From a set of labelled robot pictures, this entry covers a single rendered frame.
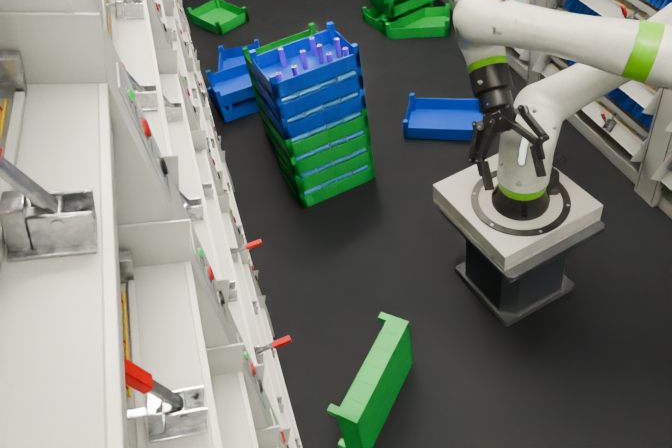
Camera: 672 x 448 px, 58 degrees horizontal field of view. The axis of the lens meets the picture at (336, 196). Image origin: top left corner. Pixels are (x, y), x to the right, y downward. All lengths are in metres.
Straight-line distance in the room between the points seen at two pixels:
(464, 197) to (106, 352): 1.47
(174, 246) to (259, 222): 1.66
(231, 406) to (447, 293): 1.28
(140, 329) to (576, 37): 1.04
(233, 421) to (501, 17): 0.96
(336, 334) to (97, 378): 1.59
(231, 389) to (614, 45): 0.97
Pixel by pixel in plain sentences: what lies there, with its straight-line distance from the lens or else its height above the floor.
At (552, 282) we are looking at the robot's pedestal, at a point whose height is 0.08.
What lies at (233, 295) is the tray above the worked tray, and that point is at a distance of 1.03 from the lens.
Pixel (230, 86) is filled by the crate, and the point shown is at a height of 0.08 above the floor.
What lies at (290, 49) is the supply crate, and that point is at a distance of 2.09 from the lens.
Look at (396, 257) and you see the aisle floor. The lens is 2.00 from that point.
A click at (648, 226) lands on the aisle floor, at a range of 2.17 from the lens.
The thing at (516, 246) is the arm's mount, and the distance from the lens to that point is 1.59.
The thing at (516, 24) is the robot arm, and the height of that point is 0.88.
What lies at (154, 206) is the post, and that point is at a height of 1.19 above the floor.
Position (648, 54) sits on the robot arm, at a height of 0.84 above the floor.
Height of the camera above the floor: 1.52
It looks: 43 degrees down
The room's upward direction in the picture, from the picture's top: 11 degrees counter-clockwise
